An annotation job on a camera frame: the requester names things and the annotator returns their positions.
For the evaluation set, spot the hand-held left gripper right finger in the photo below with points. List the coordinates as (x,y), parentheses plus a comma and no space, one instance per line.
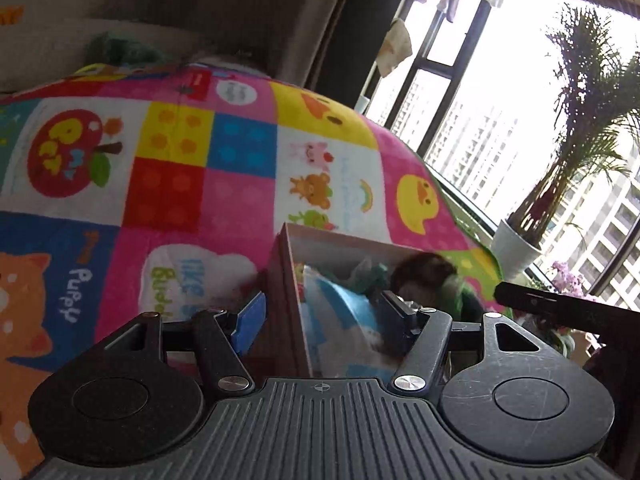
(392,310)

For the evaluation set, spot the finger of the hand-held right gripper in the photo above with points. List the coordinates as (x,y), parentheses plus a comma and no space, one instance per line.
(550,305)

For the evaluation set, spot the pink orchid plant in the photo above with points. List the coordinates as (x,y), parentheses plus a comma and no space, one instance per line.
(570,280)

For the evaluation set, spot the colourful printed blanket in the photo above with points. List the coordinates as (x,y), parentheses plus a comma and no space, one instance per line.
(125,200)

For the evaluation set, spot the beige cushion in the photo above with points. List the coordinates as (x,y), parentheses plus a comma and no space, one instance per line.
(60,45)

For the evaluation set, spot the potted palm in white pot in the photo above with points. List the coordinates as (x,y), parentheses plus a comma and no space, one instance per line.
(517,250)

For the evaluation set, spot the teal green toy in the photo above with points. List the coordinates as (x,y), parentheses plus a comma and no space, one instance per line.
(372,275)

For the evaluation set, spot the cardboard box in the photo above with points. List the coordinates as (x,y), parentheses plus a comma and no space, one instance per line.
(290,320)

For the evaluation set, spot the hanging beige cloth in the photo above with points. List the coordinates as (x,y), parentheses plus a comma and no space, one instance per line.
(395,47)

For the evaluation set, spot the dark curtain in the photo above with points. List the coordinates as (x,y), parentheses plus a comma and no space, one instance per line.
(360,25)

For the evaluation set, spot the green cloth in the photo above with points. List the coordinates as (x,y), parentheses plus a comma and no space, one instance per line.
(125,52)

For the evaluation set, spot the brown green crocheted toy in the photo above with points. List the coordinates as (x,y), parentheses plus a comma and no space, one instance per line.
(425,272)

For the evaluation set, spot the black window frame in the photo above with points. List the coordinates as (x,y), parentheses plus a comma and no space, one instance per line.
(467,50)

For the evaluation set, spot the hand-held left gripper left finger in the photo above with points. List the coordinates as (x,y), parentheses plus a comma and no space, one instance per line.
(252,316)

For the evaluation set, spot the blue and white packet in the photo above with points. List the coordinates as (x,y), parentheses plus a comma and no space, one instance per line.
(345,315)

